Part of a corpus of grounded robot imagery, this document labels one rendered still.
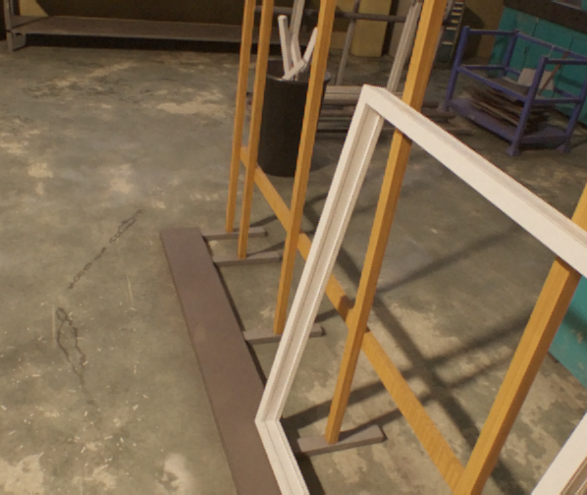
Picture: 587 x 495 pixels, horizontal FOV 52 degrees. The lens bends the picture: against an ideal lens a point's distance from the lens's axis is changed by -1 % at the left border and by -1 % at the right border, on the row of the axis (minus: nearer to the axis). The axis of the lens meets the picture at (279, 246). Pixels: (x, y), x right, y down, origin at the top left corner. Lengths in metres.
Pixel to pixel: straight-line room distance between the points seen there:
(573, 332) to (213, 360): 1.76
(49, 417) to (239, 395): 0.78
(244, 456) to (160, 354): 0.73
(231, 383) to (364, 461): 0.66
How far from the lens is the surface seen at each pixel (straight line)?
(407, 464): 2.66
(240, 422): 2.57
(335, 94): 6.37
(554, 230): 1.25
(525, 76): 7.03
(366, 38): 9.05
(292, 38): 4.67
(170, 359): 2.90
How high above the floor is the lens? 1.95
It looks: 31 degrees down
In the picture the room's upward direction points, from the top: 8 degrees clockwise
